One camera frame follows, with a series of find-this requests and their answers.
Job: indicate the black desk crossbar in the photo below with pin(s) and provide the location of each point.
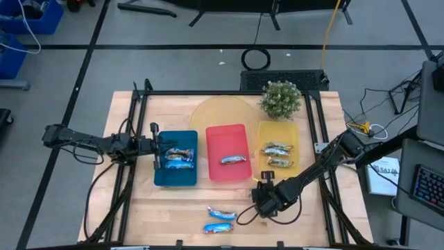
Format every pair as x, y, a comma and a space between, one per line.
392, 144

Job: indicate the black perforated computer case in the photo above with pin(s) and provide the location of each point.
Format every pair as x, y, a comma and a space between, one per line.
284, 80

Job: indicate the white printed booklet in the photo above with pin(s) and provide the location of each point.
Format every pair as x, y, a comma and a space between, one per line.
381, 180

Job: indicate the red plastic bin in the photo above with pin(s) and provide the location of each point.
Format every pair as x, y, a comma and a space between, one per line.
227, 139

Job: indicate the red and blue granola bar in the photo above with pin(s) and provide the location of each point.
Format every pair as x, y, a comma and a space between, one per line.
218, 227
222, 213

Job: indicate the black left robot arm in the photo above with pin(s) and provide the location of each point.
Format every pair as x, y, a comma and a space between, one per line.
86, 140

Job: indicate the black frame clamp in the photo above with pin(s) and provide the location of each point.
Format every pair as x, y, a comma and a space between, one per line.
178, 244
280, 245

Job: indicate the gray desk with keyboard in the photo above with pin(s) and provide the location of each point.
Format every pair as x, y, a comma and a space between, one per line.
406, 194

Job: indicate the gray shelf foot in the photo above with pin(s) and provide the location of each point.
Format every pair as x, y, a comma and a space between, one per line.
14, 85

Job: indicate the gray desk top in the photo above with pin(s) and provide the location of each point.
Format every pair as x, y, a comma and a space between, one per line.
430, 111

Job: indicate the yellow plug connector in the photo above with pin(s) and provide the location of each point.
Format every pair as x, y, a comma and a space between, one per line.
360, 127

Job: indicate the small artificial potted plant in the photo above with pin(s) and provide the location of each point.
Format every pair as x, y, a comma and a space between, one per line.
280, 100

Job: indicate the black bar on floor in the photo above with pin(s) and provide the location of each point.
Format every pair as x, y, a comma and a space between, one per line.
145, 8

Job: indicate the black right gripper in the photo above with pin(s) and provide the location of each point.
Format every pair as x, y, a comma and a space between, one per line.
265, 191

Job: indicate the yellow plastic bin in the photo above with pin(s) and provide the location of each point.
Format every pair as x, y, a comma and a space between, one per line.
277, 132

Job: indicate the large blue storage crate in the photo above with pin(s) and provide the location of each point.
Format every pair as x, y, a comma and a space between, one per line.
48, 21

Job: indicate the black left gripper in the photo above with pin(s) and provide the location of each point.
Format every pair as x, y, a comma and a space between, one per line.
155, 146

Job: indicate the black aluminium table frame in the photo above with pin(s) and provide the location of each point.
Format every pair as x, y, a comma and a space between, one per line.
222, 92

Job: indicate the silver metal bracket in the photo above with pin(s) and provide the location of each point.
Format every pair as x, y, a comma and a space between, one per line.
320, 147

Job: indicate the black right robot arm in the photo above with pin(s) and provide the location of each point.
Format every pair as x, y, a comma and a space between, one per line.
312, 170

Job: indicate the black tripod stand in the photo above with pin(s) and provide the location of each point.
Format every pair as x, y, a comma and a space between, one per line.
395, 102

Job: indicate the silver candy bar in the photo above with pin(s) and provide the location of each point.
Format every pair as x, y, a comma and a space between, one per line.
233, 159

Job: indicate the round yellow placemat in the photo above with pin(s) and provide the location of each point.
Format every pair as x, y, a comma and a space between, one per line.
222, 111

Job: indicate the blue plastic bin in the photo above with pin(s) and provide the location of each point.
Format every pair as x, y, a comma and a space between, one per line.
177, 177

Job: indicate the black backlit keyboard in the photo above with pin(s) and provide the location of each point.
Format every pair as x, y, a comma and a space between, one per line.
430, 187

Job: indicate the black stand with feet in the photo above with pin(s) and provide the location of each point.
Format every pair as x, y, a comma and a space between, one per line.
243, 3

